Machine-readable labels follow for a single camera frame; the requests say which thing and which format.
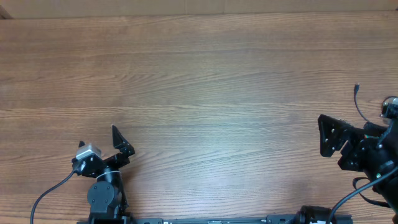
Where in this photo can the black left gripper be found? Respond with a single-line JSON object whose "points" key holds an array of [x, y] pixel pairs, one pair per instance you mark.
{"points": [[119, 143]]}

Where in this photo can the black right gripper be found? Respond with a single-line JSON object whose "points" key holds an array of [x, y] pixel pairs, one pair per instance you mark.
{"points": [[358, 140]]}

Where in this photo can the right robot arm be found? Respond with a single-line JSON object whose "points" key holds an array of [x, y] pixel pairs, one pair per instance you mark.
{"points": [[383, 182]]}

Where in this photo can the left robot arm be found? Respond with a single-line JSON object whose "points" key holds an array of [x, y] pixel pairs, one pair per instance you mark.
{"points": [[107, 197]]}

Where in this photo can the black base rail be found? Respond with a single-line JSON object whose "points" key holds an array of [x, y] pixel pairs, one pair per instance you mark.
{"points": [[214, 220]]}

